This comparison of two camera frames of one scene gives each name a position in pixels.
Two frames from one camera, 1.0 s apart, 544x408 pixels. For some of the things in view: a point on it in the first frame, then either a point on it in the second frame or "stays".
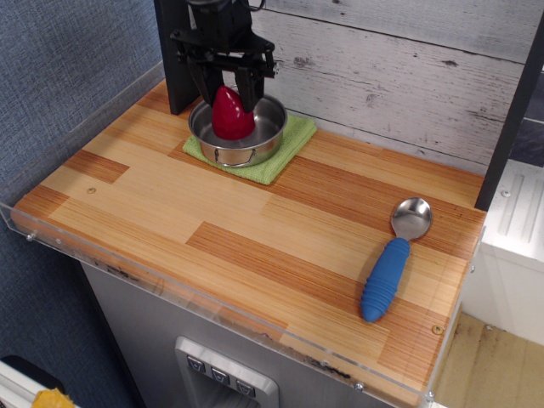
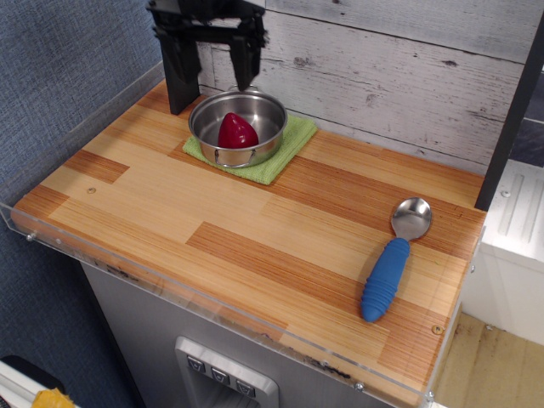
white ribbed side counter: (506, 286) stays
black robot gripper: (223, 35) → (179, 25)
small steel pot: (263, 141) stays
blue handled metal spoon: (410, 218) stays
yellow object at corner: (52, 399) stays
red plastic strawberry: (230, 119) → (236, 132)
